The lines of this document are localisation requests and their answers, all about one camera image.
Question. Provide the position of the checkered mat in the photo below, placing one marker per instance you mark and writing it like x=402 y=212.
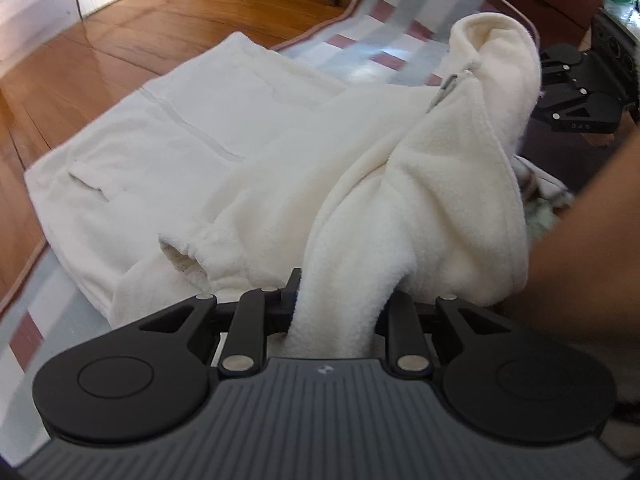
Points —
x=390 y=35

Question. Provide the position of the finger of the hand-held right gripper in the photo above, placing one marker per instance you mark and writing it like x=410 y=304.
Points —
x=560 y=102
x=562 y=60

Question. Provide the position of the white fleece jacket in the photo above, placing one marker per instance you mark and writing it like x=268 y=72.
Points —
x=250 y=135

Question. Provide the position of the dark brown garment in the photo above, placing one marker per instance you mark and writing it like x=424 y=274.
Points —
x=565 y=160

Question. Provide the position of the striped light cloth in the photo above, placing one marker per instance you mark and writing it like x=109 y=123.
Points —
x=542 y=185

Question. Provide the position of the person's right forearm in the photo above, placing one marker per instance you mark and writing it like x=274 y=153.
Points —
x=590 y=260

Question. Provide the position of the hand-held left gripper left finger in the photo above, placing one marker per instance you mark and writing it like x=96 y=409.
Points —
x=292 y=300

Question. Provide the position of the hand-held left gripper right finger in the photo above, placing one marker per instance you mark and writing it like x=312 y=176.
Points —
x=397 y=310

